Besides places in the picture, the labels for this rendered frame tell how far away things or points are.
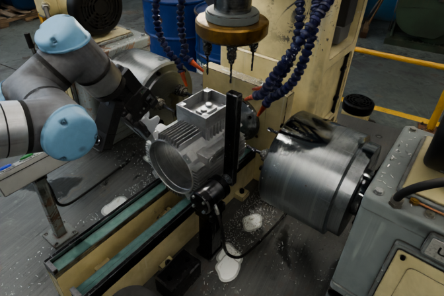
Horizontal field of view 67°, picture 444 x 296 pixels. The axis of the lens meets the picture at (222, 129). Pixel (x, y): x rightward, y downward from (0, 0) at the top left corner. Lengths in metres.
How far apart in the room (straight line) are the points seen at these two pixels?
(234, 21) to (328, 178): 0.40
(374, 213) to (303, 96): 0.48
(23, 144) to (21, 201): 0.72
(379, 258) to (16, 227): 0.93
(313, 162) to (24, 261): 0.77
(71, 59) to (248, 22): 0.40
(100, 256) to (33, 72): 0.48
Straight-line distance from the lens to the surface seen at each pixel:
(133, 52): 1.12
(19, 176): 0.88
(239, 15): 0.81
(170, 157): 0.96
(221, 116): 0.86
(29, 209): 1.18
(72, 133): 0.50
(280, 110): 0.95
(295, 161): 0.74
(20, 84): 0.61
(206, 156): 0.80
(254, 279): 0.93
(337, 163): 0.73
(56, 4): 1.27
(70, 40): 0.61
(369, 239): 0.73
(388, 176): 0.71
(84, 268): 0.91
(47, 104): 0.52
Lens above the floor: 1.59
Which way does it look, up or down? 35 degrees down
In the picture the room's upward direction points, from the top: 2 degrees clockwise
